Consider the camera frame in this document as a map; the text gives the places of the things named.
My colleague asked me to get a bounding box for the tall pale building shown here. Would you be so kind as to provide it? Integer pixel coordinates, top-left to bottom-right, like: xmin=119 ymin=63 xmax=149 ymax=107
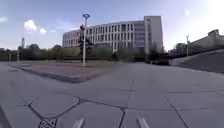
xmin=61 ymin=15 xmax=165 ymax=54

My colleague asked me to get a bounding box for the raised bed with kerb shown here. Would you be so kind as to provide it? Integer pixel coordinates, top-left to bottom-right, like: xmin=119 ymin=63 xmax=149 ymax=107
xmin=7 ymin=60 xmax=125 ymax=84

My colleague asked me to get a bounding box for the row of trees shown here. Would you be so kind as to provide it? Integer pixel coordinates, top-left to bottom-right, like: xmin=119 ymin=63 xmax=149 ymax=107
xmin=0 ymin=42 xmax=169 ymax=63

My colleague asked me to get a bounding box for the dark vehicle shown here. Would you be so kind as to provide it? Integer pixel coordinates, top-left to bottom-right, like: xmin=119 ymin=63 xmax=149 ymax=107
xmin=149 ymin=57 xmax=171 ymax=67

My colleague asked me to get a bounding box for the robot's own part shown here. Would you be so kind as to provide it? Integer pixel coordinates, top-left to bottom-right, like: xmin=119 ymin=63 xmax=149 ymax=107
xmin=137 ymin=116 xmax=150 ymax=128
xmin=72 ymin=117 xmax=86 ymax=128

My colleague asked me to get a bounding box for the grey sloped embankment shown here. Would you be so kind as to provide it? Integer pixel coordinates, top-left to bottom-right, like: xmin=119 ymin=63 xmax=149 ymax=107
xmin=169 ymin=49 xmax=224 ymax=75

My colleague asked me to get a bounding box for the low beige building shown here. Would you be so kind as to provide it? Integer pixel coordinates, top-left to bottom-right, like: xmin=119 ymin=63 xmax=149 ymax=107
xmin=188 ymin=29 xmax=224 ymax=55

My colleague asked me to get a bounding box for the lamp pole with ring top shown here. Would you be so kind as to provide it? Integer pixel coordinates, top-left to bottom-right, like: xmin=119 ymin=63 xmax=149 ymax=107
xmin=78 ymin=13 xmax=92 ymax=68

